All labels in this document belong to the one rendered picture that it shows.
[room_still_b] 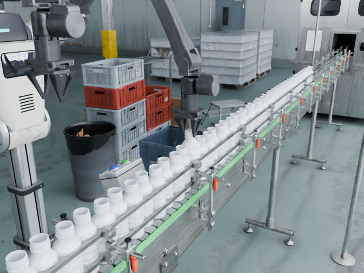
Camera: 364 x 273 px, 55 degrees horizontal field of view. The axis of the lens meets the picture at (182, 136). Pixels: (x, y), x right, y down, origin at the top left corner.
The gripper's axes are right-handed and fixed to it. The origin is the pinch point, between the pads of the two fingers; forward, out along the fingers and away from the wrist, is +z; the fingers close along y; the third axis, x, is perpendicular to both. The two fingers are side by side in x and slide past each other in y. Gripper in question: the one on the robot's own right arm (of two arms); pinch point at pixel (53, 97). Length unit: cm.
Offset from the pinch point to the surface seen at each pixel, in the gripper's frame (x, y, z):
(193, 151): 42, 18, 25
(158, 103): 305, -170, 88
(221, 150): 66, 18, 33
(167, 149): 85, -20, 47
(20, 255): -24.5, 14.9, 24.6
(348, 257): 172, 71, 137
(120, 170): 20.9, 2.2, 27.8
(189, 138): 42.4, 15.4, 21.0
